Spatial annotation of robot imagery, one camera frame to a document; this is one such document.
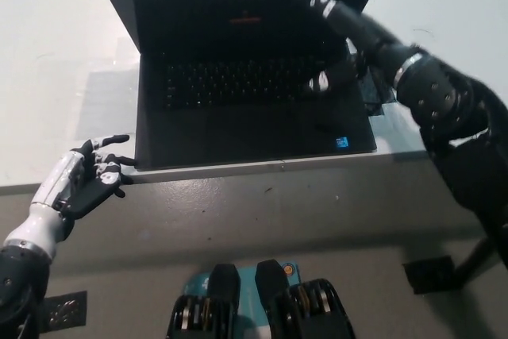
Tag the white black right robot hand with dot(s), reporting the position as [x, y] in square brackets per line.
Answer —
[361, 35]

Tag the dark grey laptop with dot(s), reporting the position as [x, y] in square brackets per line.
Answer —
[246, 116]

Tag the black tape patch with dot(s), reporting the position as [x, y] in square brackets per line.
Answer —
[377, 95]

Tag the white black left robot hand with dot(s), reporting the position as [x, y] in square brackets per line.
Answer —
[85, 198]

